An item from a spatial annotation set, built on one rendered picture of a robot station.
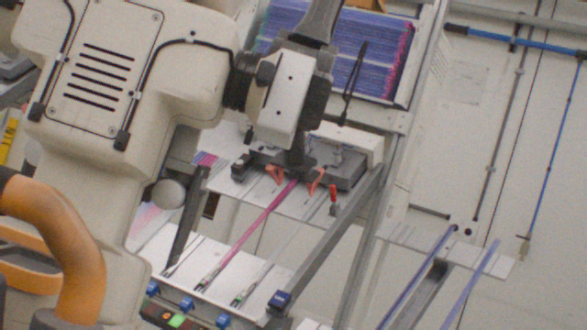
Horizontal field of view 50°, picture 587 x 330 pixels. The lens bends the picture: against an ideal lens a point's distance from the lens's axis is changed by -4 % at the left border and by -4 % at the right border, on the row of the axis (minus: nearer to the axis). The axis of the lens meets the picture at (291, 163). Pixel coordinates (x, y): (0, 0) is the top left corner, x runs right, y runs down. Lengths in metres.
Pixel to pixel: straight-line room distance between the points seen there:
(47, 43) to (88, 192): 0.20
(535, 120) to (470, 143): 0.34
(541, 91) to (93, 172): 2.87
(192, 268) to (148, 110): 0.97
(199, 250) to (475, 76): 2.15
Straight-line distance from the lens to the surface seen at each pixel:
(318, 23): 1.08
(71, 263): 0.49
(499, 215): 3.40
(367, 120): 2.03
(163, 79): 0.81
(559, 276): 3.37
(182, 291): 1.66
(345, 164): 1.93
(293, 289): 1.64
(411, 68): 1.99
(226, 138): 2.17
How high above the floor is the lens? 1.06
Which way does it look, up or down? 2 degrees up
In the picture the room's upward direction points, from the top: 18 degrees clockwise
